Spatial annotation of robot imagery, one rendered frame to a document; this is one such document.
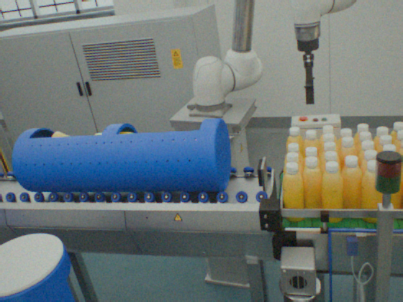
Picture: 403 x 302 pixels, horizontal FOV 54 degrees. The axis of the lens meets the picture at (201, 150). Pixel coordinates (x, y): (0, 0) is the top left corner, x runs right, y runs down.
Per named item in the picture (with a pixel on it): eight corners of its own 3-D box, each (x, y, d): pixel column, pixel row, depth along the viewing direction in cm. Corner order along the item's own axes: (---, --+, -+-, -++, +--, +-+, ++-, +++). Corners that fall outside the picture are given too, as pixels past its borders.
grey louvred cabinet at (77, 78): (57, 155, 463) (14, 28, 401) (235, 161, 383) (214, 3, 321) (24, 179, 419) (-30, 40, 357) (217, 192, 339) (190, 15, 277)
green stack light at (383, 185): (372, 182, 111) (373, 166, 109) (397, 181, 109) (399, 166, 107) (376, 194, 105) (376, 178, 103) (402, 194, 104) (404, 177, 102)
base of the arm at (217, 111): (194, 103, 220) (193, 93, 217) (233, 106, 211) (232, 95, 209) (180, 116, 205) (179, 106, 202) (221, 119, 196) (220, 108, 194)
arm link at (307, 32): (293, 26, 136) (293, 43, 138) (321, 22, 133) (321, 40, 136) (293, 21, 144) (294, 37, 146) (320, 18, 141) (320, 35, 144)
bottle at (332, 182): (319, 212, 145) (317, 164, 136) (339, 209, 144) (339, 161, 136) (325, 224, 138) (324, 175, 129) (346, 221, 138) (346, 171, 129)
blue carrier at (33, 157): (59, 175, 197) (44, 120, 187) (233, 172, 173) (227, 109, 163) (22, 203, 171) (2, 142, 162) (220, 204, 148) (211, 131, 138)
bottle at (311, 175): (309, 218, 142) (307, 170, 134) (299, 208, 149) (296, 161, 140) (327, 213, 144) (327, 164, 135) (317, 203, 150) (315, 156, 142)
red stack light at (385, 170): (373, 166, 109) (373, 153, 107) (399, 165, 107) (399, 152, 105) (376, 178, 103) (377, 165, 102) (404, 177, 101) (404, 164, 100)
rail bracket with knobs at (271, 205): (263, 218, 147) (260, 195, 142) (283, 218, 145) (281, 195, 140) (260, 236, 138) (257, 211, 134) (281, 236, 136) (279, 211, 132)
